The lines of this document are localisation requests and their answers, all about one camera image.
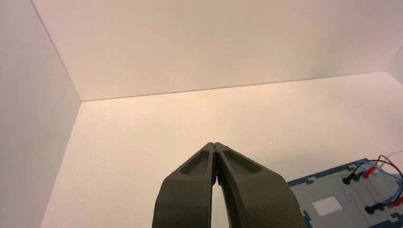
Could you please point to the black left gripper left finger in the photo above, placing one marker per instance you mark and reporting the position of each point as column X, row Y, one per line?
column 185, row 195

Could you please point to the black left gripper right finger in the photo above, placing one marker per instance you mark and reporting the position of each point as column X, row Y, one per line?
column 255, row 195

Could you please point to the blue and grey task box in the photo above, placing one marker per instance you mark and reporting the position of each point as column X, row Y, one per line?
column 327, row 188

